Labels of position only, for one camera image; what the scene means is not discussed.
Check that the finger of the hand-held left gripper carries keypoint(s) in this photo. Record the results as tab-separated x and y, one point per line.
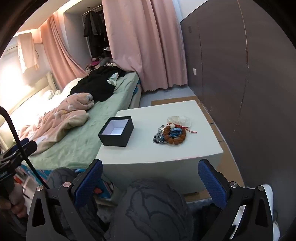
26	147

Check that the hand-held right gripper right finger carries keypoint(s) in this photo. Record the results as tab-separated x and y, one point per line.
212	185

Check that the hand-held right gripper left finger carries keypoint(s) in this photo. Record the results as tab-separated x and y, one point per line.
89	183

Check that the black jewelry box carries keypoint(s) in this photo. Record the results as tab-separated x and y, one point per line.
115	141

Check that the person's left hand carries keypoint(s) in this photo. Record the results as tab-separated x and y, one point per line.
15	200

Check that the pink fleece blanket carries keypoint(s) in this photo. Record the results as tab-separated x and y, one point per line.
62	118

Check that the bed with green sheet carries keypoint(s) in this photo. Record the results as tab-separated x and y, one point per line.
92	129

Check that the flat brown cardboard sheet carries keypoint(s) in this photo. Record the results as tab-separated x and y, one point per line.
215	129

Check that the person's right leg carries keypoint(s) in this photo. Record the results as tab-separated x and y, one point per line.
150	208

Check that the white pillow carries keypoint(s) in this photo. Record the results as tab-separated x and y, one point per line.
68	85

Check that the white table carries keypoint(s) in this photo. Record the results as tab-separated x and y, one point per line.
143	120

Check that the black clothes pile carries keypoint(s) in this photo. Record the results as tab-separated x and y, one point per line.
92	85

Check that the hanging white cloth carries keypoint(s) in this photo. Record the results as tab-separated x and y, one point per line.
25	51

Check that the narrow pink curtain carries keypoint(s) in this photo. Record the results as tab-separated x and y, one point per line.
60	53

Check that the pale green cloth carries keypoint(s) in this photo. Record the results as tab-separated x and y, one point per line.
113	78

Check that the pile of colourful clutter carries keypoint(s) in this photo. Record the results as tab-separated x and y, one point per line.
97	63

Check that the hanging black clothes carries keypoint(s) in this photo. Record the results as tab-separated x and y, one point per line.
93	30

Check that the wide pink curtain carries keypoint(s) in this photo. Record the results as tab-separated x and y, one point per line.
143	46

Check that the white wall outlet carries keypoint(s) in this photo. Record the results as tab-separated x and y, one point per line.
194	71

